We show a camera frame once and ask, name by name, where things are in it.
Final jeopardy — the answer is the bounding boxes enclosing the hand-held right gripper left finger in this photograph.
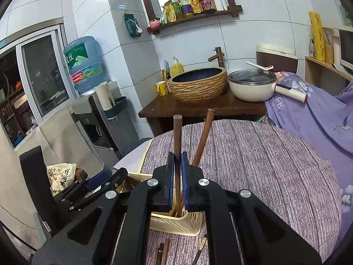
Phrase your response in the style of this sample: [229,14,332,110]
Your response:
[32,152,175,265]

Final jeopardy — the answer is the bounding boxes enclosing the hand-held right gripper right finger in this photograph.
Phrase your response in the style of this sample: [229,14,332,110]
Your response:
[180,151,323,265]

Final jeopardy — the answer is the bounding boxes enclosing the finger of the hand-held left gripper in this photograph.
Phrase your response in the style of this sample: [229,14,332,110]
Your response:
[69,167,129,212]
[59,169,113,203]

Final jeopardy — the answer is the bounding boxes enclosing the cream plastic utensil holder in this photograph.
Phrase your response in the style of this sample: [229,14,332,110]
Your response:
[127,172,203,236]

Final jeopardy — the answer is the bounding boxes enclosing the dark wooden chair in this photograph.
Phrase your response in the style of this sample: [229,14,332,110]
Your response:
[73,167,89,184]

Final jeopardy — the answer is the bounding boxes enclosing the printed snack bag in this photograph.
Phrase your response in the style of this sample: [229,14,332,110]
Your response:
[46,162,76,196]

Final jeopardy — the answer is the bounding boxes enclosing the grey water dispenser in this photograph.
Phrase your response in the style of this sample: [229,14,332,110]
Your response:
[70,81,138,167]

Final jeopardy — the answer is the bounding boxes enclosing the dark blue cup holder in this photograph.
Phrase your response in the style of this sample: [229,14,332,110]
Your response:
[103,96,128,120]

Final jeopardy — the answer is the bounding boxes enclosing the black chopstick with gold tip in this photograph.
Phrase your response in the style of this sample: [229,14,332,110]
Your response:
[191,234,208,265]

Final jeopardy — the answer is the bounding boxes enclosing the dark wooden sink counter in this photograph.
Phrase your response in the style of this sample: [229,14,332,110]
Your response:
[138,92,267,137]

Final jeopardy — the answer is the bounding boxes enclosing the purple striped tablecloth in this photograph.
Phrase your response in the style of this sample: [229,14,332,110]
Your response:
[116,119,342,265]

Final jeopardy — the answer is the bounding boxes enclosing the white paper cup tube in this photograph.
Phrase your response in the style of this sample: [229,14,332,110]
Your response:
[94,82,116,111]

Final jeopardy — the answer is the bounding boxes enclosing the yellow mug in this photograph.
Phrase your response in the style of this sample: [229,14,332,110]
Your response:
[155,81,169,97]

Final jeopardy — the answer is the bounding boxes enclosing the brown ribbed sink basin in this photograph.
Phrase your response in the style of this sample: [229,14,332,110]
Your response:
[167,67,229,104]

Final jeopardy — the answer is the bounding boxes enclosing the sliding window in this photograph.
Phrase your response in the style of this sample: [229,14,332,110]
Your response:
[0,23,80,150]

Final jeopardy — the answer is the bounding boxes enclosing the white electric cooking pot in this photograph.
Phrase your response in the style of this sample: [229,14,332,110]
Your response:
[228,69,308,102]

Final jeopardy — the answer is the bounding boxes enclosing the yellow soap pump bottle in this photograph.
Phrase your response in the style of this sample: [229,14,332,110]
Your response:
[170,57,184,78]

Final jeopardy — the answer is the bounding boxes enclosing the blue water jug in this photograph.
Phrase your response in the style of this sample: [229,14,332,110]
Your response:
[63,36,109,94]

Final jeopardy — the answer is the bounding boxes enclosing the bronze faucet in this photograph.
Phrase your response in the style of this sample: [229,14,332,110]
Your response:
[207,47,224,68]

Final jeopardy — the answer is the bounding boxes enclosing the white ladle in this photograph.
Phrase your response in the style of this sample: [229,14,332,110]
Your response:
[246,61,275,74]

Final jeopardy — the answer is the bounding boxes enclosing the purple floral bed sheet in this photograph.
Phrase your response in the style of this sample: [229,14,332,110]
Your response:
[265,72,353,238]

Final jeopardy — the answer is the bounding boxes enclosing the brown and white rice cooker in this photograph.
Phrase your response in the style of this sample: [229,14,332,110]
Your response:
[256,43,299,74]

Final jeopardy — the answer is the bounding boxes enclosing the yellow seasoning packet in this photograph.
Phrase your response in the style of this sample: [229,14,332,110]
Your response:
[165,1,177,23]

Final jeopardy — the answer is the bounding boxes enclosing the small yellow oil bottle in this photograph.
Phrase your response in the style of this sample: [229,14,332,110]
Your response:
[170,0,183,20]

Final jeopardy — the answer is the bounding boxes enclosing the light wooden shelf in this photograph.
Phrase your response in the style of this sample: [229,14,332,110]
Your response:
[305,56,353,97]

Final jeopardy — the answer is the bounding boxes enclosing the yellow green oil bottle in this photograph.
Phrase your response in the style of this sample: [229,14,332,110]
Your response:
[179,0,194,18]

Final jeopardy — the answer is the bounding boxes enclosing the red label oil bottle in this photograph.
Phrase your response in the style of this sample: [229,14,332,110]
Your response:
[188,0,203,15]

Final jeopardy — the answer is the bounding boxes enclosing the glass storage jar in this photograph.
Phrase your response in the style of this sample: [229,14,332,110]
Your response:
[322,28,335,64]

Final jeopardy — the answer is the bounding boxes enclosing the yellow patterned roll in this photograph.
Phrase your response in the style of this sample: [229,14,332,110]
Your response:
[308,11,327,62]

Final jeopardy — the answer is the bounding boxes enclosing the white microwave oven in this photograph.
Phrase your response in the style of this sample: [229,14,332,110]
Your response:
[332,26,353,76]

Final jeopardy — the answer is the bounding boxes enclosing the green packet on wall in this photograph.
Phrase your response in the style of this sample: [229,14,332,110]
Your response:
[124,13,143,38]

